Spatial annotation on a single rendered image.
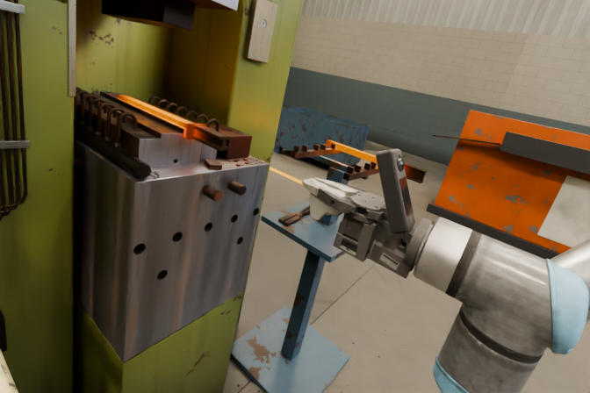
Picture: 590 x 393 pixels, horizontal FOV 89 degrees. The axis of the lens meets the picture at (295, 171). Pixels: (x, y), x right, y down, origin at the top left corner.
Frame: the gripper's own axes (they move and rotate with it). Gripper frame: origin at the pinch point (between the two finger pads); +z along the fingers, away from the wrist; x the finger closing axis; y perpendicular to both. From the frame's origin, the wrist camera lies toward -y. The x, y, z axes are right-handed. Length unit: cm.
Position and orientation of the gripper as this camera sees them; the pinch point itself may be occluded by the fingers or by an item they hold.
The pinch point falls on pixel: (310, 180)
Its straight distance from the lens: 51.8
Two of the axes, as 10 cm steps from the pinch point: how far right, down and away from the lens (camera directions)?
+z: -7.8, -3.4, 5.2
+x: 5.9, -1.1, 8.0
